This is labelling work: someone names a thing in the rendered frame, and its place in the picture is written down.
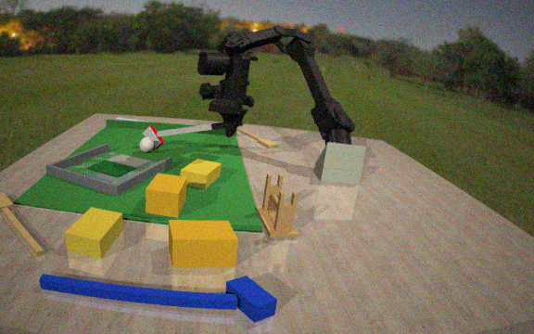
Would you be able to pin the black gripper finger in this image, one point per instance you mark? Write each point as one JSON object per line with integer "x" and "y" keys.
{"x": 230, "y": 121}
{"x": 241, "y": 116}

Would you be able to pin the white golf ball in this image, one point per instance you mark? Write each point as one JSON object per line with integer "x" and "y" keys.
{"x": 146, "y": 144}

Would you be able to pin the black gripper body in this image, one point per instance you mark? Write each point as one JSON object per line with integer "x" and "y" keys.
{"x": 234, "y": 96}

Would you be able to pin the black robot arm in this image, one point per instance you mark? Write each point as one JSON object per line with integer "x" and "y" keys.
{"x": 333, "y": 123}

